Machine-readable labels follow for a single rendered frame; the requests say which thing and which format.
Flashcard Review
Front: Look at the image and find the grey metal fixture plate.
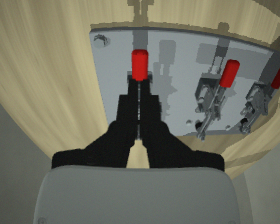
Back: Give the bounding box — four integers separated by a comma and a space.
89, 27, 280, 136

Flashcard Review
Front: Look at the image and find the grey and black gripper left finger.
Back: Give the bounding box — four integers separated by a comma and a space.
51, 79, 138, 170

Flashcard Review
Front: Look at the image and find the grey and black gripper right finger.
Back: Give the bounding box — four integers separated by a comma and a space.
140, 79, 225, 172

